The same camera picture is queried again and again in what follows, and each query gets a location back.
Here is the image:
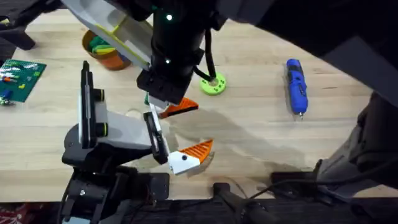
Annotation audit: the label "green board with blocks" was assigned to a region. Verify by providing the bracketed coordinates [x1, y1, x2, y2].
[0, 58, 47, 106]

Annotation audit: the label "red patterned cloth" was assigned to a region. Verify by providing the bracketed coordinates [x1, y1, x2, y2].
[0, 203, 60, 224]

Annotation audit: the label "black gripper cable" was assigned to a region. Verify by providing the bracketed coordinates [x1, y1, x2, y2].
[192, 27, 218, 82]

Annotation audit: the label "green disc with holes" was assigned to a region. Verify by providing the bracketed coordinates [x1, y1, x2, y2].
[200, 72, 227, 96]

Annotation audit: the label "right wrist upright plate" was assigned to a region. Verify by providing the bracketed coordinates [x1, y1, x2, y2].
[60, 0, 154, 72]

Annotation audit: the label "black rail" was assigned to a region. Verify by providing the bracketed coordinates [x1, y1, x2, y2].
[0, 198, 398, 224]

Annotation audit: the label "blue electric screwdriver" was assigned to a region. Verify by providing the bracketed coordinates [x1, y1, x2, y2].
[285, 58, 309, 120]

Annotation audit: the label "wrist upright plate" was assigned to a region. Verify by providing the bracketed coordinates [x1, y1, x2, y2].
[60, 0, 154, 72]
[78, 60, 95, 149]

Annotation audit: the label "orange ribbed wedge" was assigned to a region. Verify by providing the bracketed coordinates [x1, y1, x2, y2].
[157, 96, 200, 120]

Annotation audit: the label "orange tub with toys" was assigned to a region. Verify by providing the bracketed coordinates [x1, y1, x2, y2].
[81, 29, 132, 72]

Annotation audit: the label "left wrist upright plate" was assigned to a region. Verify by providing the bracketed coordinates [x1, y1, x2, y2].
[78, 60, 95, 149]

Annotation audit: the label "black frame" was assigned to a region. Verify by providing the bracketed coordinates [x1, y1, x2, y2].
[0, 0, 65, 51]

